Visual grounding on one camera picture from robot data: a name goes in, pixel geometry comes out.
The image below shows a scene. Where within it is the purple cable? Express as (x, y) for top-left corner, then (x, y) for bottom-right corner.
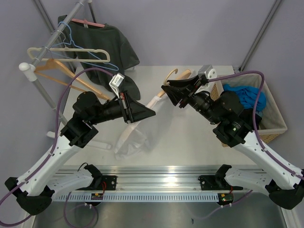
(0, 67), (116, 226)
(206, 70), (304, 181)

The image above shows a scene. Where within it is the pink hanger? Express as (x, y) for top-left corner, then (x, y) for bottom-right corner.
(71, 19), (105, 28)

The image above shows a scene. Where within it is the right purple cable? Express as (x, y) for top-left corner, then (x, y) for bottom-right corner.
(206, 70), (304, 181)

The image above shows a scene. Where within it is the wicker laundry basket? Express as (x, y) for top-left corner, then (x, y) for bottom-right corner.
(207, 72), (287, 143)

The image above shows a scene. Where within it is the black t shirt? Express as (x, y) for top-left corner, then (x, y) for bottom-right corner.
(239, 108), (262, 129)

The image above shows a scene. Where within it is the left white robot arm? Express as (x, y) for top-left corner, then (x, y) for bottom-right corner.
(5, 92), (156, 216)

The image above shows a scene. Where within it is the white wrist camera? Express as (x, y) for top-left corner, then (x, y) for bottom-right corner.
(109, 73), (125, 98)
(196, 65), (218, 93)

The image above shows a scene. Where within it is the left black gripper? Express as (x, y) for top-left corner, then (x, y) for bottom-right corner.
(89, 90), (156, 125)

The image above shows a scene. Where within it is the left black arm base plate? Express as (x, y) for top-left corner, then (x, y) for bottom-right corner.
(79, 175), (117, 191)

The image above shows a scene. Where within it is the light blue wire hanger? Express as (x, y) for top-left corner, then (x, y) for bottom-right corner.
(51, 21), (119, 72)

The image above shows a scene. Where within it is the metal clothes rack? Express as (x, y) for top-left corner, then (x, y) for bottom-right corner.
(19, 0), (86, 124)

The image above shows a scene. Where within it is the white t shirt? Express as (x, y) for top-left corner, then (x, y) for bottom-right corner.
(114, 95), (168, 160)

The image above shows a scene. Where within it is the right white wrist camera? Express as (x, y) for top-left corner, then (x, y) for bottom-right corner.
(196, 65), (218, 93)

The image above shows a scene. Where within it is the cream plastic hanger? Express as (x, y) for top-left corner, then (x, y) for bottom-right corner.
(27, 47), (111, 63)

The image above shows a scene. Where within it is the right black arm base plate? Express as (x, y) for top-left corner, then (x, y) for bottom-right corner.
(198, 175), (244, 191)

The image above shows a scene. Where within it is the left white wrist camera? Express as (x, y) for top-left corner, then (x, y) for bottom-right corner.
(109, 73), (125, 98)

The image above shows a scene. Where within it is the aluminium mounting rail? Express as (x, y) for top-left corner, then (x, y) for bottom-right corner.
(54, 165), (269, 192)

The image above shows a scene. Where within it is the bright blue t shirt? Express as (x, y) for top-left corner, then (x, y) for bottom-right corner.
(223, 84), (266, 112)

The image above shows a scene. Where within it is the dark grey t shirt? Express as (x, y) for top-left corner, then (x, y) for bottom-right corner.
(61, 21), (141, 100)

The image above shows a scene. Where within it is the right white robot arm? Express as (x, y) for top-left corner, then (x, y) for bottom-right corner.
(161, 75), (304, 210)

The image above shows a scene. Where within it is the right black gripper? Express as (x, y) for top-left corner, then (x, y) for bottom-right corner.
(162, 75), (221, 125)

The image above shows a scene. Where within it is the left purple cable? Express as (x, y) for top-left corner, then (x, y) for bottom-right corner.
(0, 67), (116, 226)

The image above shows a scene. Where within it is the brown wooden hanger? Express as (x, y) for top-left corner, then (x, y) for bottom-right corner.
(34, 58), (111, 101)

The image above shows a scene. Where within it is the white slotted cable duct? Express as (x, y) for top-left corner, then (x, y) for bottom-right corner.
(55, 192), (219, 202)

